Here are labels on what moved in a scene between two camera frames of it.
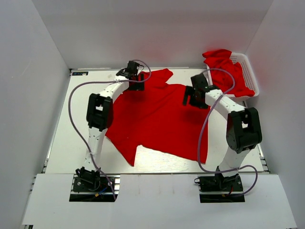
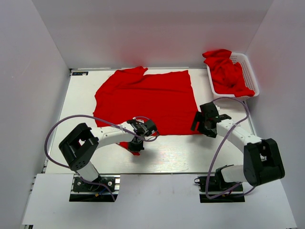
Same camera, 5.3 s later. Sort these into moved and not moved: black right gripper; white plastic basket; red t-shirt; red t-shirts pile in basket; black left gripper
Moved: red t-shirt; black left gripper; black right gripper
Not moved: red t-shirts pile in basket; white plastic basket
